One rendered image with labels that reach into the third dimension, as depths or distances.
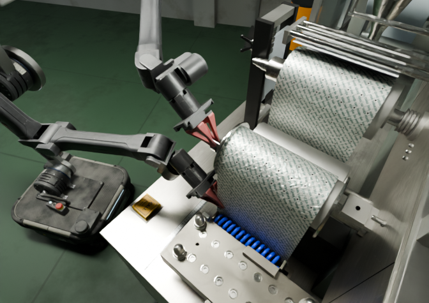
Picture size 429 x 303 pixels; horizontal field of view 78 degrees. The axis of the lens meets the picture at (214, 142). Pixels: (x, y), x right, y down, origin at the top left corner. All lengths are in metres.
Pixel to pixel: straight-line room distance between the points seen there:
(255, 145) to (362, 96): 0.25
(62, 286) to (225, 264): 1.40
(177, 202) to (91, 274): 1.09
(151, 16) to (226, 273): 0.71
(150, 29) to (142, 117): 1.93
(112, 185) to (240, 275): 1.33
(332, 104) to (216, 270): 0.50
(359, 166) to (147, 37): 0.91
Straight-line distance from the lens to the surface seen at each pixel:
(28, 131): 1.00
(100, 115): 2.80
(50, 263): 2.10
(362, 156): 1.25
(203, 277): 0.75
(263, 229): 0.72
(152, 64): 0.64
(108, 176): 1.96
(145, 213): 0.95
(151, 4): 0.87
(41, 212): 2.00
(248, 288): 0.75
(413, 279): 0.37
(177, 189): 1.01
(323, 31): 0.76
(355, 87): 0.67
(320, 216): 0.57
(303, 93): 0.68
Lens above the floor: 1.75
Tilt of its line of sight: 49 degrees down
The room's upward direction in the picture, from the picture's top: straight up
